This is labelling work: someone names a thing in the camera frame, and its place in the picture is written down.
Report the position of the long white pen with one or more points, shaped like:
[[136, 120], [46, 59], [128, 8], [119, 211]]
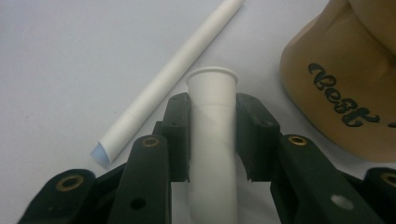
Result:
[[168, 81]]

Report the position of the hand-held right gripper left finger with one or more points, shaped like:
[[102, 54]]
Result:
[[176, 137]]

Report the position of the tan cup with animal figure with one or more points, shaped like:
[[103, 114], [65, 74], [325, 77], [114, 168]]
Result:
[[339, 93]]

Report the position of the short white tube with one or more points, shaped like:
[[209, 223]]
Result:
[[211, 133]]

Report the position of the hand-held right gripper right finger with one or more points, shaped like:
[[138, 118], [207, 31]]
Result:
[[255, 137]]

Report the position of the white board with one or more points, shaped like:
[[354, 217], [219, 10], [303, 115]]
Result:
[[56, 62]]

